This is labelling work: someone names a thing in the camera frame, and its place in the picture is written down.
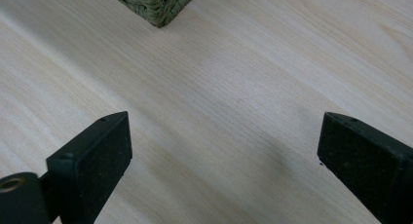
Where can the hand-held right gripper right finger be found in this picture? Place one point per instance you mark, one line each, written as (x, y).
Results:
(367, 162)

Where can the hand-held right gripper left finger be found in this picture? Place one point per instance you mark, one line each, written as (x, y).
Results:
(94, 159)

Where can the green woven basket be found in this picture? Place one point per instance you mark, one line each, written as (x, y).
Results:
(156, 5)

